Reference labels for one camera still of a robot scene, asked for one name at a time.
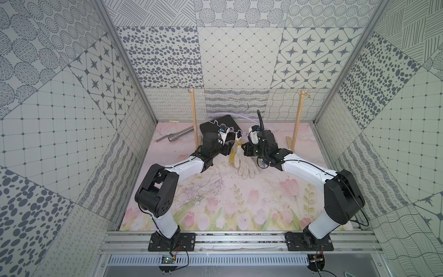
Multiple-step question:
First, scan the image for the white work glove yellow cuff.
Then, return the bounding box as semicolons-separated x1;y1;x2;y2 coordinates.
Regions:
234;145;260;180

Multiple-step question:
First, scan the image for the yellow dotted work glove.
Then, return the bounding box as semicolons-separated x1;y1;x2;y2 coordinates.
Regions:
229;140;243;169

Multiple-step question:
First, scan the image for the purple clip hanger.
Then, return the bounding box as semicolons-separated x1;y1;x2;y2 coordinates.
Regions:
199;99;260;140

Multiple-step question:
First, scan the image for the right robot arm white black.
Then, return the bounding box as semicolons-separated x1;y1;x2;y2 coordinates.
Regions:
242;125;365;249

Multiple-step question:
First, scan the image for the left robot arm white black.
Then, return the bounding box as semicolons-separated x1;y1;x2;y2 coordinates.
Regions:
135;129;237;240

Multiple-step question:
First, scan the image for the black plastic tool case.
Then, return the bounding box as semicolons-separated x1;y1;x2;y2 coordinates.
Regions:
200;115;242;140

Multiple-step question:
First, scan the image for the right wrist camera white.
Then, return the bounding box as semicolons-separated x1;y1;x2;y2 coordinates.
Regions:
248;125;263;145

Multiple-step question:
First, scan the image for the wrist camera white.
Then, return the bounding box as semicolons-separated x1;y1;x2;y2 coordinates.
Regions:
248;125;263;145
218;126;236;144

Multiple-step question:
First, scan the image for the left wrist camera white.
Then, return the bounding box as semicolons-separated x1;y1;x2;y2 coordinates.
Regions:
218;126;236;144

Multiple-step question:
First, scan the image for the wooden drying rack frame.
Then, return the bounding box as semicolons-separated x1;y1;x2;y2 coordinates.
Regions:
188;88;310;152

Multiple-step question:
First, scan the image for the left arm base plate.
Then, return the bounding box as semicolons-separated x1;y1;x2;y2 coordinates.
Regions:
148;232;196;252

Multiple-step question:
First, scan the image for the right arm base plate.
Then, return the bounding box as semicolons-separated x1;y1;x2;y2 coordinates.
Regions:
284;232;334;252

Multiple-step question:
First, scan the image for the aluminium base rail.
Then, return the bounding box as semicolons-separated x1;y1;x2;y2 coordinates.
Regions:
98;230;383;254

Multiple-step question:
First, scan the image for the perforated cable tray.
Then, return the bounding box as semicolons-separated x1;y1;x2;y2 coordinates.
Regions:
108;253;309;267

